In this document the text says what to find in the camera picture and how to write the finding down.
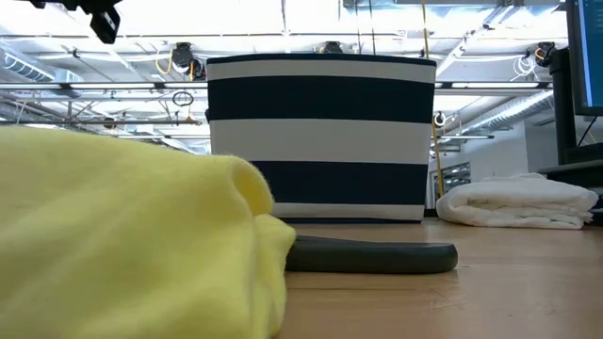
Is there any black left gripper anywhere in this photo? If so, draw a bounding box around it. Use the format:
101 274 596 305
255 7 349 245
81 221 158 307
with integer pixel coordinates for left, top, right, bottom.
27 0 123 45

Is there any yellow cloth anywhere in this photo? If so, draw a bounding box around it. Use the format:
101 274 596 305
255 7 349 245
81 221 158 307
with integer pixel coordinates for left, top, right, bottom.
0 124 297 339

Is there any white towel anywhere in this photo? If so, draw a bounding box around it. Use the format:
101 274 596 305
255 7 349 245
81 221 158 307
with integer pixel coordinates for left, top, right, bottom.
435 172 599 231

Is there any navy white striped fabric basket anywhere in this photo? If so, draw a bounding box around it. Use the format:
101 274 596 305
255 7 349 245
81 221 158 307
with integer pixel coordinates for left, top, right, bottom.
205 53 438 224

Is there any black monitor stand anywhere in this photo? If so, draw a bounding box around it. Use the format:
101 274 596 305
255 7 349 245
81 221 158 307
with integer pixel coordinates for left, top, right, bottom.
548 46 603 165

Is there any computer monitor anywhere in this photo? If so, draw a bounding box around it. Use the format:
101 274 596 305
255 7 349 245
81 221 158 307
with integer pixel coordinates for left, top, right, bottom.
566 0 603 118

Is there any grey desk cart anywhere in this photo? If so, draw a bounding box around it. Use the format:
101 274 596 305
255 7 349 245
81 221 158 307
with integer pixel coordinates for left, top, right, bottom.
536 158 603 189

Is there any dark grey flat strap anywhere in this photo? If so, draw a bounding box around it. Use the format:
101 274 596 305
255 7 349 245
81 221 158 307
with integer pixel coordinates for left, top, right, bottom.
285 234 459 276

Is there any silver ventilation duct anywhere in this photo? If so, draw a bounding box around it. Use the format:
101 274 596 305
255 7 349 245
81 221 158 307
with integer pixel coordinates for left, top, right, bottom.
459 89 555 137

